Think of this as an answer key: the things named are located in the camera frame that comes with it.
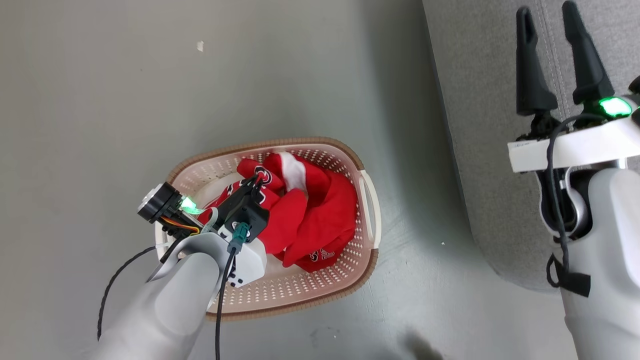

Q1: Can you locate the black cable with strap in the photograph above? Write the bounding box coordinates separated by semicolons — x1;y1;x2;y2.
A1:
544;114;608;299

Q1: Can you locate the black cable with green plug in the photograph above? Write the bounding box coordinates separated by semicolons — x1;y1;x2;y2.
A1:
215;222;251;360

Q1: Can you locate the perforated plastic laundry basket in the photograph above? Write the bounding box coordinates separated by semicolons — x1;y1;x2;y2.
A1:
154;136;382;322

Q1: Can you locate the red garment with white print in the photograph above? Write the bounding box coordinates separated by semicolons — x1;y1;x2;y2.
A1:
197;151;359;273

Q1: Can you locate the white robot arm with cable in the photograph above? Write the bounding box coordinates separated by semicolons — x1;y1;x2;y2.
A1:
97;245;157;342

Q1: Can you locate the orange yellow wire bundle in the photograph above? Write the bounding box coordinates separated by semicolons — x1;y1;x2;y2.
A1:
159;215;202;236

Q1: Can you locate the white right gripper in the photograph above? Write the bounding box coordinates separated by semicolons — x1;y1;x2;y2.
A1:
507;0;640;173

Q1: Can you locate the grey fabric sofa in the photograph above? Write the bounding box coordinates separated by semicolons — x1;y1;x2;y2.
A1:
422;0;640;293

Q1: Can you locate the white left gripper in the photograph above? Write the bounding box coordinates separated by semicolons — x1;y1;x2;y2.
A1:
218;177;271;288

